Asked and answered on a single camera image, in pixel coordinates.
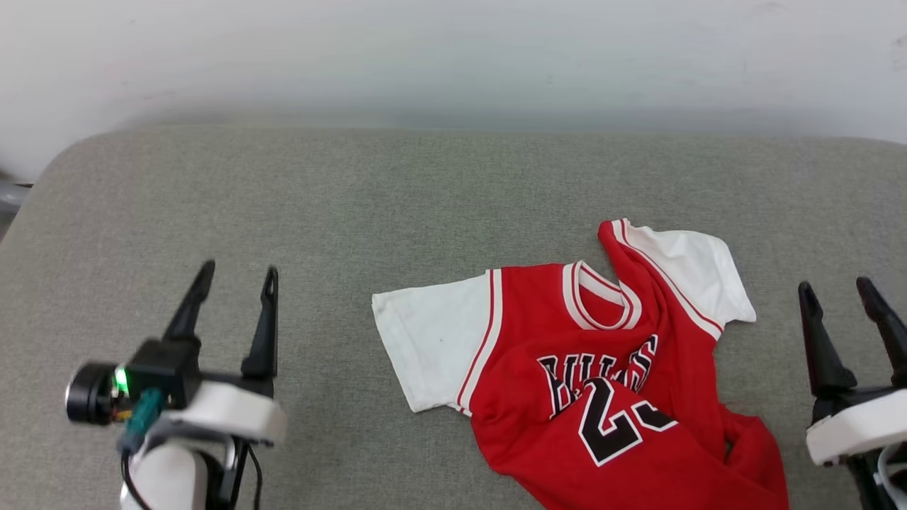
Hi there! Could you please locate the teal cable connector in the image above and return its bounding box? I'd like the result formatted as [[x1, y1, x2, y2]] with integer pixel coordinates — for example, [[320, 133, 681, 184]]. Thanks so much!
[[119, 387, 166, 454]]

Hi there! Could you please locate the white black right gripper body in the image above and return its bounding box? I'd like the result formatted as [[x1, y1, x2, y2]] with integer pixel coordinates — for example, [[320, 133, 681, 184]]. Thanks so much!
[[806, 385, 907, 510]]

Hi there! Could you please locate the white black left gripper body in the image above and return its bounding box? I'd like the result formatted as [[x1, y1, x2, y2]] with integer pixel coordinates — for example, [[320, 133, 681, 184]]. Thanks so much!
[[66, 363, 288, 500]]

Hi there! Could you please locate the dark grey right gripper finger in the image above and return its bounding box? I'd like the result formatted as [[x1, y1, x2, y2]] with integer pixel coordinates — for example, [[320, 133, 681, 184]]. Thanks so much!
[[855, 276, 907, 388], [798, 281, 859, 399]]

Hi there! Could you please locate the red white basketball jersey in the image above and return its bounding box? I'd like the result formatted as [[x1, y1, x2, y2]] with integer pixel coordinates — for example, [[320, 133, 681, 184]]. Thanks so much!
[[371, 218, 791, 510]]

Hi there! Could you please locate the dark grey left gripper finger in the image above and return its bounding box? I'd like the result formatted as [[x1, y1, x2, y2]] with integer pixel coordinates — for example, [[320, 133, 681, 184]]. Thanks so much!
[[164, 260, 217, 345], [240, 266, 280, 380]]

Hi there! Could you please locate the grey metal pipe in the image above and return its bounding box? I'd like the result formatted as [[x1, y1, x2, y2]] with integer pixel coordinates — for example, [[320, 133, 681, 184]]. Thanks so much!
[[0, 174, 33, 215]]

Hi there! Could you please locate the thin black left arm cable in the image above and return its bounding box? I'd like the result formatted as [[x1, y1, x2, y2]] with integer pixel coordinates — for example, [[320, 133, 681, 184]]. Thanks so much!
[[244, 443, 264, 510]]

